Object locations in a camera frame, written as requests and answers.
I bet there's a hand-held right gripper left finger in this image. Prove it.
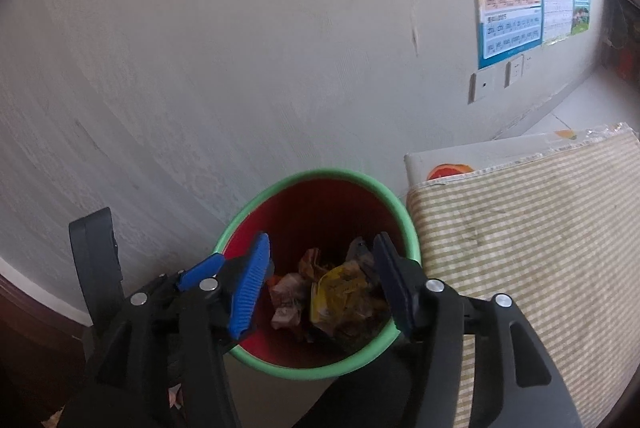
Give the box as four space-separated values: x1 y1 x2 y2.
65 232 273 428

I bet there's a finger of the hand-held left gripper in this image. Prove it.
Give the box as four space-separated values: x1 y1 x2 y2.
177 253 224 293

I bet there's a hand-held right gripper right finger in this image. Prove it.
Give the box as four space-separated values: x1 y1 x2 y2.
372 232 583 428

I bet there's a paper ball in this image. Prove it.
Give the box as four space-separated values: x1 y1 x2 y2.
270 273 311 331

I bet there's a silver blue wrapper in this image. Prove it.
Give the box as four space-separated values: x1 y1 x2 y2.
346 235 377 276

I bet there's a yellow white wrapper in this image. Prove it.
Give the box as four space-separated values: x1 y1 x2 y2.
310 260 391 334

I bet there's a red bin with green rim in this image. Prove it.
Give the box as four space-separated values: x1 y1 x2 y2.
212 168 421 381

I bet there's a white fruit-print table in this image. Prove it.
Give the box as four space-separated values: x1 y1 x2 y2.
404 123 631 196

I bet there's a red box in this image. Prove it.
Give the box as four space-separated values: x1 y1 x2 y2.
617 50 638 81

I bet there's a dark metal shelf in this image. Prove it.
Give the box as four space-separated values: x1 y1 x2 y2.
602 0 640 78

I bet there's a dark brown wooden frame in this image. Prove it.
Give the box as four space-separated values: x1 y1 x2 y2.
0 258 98 414

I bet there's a white wall switch plate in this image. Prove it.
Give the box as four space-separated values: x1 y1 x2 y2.
468 70 496 104

